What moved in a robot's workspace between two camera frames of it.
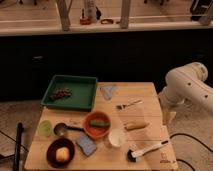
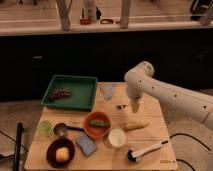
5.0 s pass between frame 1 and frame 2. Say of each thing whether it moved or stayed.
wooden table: stayed
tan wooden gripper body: moved
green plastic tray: stayed
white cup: stayed
